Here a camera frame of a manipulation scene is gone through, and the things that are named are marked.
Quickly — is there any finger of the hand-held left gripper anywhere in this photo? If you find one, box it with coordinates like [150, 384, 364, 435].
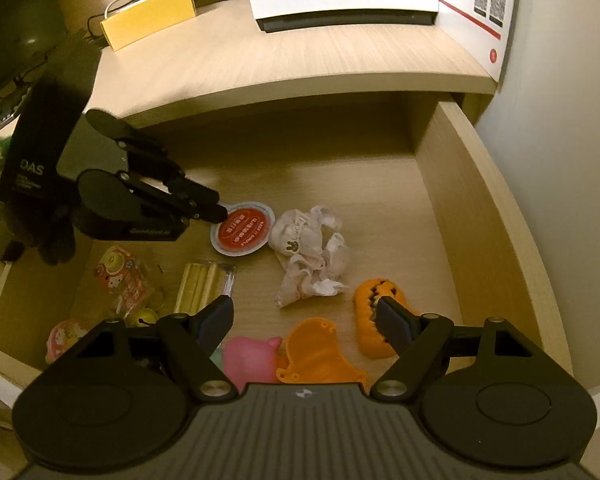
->
[122, 172, 229, 224]
[115, 132, 221, 203]

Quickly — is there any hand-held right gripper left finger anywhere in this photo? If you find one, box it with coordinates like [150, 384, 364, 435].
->
[75, 295, 236, 403]

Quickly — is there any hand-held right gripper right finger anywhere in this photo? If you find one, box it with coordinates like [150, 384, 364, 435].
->
[370, 296, 536, 403]

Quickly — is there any orange toothed toy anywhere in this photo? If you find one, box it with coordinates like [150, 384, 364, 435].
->
[352, 277, 423, 358]

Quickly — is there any yellow sticks packet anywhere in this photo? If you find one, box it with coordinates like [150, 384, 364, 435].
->
[172, 259, 238, 318]

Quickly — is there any red lid cup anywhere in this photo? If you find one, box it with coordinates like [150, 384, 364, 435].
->
[210, 200, 276, 257]

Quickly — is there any pink toy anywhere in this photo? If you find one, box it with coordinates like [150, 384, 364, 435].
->
[211, 335, 291, 392]

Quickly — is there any orange plastic piece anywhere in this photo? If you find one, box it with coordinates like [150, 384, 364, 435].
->
[275, 316, 368, 393]

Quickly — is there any white wrapper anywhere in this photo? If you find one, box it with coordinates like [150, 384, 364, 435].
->
[269, 204, 353, 309]

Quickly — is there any wooden drawer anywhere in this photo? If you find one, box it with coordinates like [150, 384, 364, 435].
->
[0, 92, 573, 411]

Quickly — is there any pink jelly cup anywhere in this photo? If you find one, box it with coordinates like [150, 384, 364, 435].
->
[46, 319, 93, 366]

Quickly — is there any person's left hand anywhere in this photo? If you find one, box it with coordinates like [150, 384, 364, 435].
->
[0, 195, 78, 267]

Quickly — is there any colourful snack packet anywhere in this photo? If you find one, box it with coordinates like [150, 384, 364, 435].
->
[94, 245, 153, 318]

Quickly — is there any yellow box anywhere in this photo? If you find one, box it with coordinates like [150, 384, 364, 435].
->
[100, 0, 197, 52]

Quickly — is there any wooden nightstand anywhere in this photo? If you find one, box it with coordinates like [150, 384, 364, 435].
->
[80, 0, 501, 133]

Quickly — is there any yellow bell keychain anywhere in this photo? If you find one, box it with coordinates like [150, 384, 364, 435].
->
[125, 305, 161, 328]

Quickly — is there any white cable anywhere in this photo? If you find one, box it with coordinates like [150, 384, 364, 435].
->
[104, 0, 157, 17]

